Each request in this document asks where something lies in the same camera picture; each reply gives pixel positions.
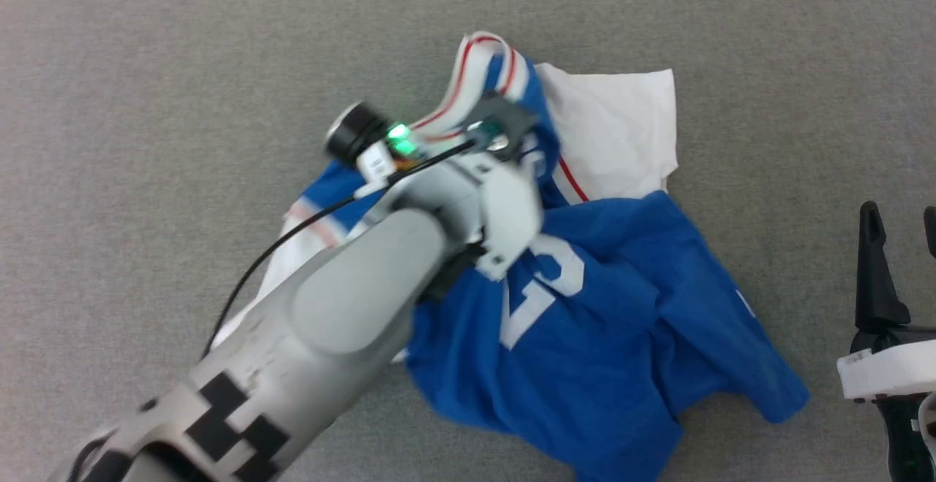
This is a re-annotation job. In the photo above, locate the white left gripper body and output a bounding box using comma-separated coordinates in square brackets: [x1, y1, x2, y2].
[325, 101, 546, 282]

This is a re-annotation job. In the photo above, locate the black cable with teal plug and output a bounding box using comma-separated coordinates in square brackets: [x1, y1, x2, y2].
[201, 122, 509, 360]

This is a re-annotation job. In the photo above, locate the grey fabric sofa cushion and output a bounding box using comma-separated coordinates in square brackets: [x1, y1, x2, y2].
[0, 0, 936, 482]

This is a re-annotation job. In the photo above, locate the blue Lakers 23 jersey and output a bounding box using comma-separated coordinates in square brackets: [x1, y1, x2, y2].
[212, 31, 811, 482]

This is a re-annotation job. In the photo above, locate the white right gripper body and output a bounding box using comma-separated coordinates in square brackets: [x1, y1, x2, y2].
[837, 324, 936, 403]

